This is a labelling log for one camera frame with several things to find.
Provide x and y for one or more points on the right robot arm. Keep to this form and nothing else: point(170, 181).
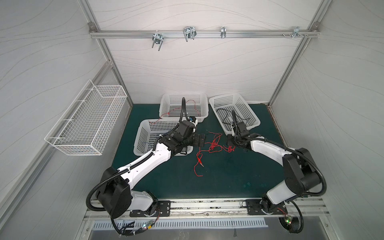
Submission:
point(301, 174)

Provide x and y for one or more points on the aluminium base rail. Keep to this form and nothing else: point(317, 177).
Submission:
point(178, 208)

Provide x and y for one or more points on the white basket back middle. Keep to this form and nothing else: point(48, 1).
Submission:
point(196, 106)

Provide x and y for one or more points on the metal hook clamp left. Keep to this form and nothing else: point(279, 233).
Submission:
point(157, 39)

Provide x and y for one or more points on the metal hook clamp right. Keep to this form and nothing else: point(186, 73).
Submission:
point(296, 34)

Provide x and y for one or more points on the white basket front left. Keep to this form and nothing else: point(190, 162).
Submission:
point(149, 131)

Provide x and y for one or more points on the metal hook clamp middle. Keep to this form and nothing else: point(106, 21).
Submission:
point(189, 33)

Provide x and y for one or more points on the metal hook small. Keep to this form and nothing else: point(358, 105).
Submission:
point(223, 32)

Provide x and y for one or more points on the white wire wall basket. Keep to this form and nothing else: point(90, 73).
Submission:
point(86, 125)

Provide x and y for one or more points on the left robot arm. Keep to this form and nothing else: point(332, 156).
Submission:
point(115, 193)

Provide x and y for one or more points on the aluminium crossbar rail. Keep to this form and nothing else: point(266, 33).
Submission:
point(201, 34)

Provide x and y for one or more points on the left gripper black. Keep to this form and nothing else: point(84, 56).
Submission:
point(202, 139)

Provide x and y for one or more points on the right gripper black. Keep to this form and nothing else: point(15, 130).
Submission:
point(232, 141)

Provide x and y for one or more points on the metal hook clamp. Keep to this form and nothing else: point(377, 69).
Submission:
point(189, 33)
point(157, 39)
point(296, 34)

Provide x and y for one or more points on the white basket back right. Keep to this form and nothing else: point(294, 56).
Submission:
point(223, 105)

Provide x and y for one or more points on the red alligator clip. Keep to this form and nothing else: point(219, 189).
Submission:
point(200, 162)

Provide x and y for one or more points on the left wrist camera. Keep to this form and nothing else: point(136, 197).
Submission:
point(193, 120)

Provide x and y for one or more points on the white vented cable duct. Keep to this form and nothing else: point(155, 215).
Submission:
point(175, 224)

